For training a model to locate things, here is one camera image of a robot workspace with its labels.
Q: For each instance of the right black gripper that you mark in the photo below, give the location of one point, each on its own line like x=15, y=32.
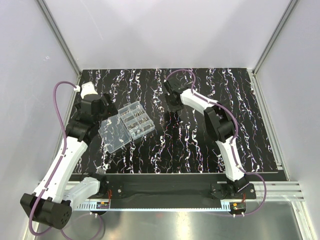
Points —
x=171, y=101

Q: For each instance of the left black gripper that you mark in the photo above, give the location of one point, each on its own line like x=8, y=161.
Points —
x=110, y=103

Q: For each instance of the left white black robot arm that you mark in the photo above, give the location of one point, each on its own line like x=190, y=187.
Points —
x=50, y=203

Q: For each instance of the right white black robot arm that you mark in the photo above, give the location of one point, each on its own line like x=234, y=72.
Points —
x=220, y=125

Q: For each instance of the clear plastic compartment box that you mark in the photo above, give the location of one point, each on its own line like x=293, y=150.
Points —
x=131, y=123

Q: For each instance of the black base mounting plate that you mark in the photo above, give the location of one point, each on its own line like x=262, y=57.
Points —
x=125, y=185

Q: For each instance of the left aluminium frame post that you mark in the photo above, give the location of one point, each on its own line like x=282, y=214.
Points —
x=58, y=36

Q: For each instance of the aluminium frame post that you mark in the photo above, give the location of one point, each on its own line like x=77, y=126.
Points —
x=275, y=34
x=58, y=36

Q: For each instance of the right aluminium frame post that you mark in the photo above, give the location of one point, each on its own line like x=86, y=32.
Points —
x=275, y=34

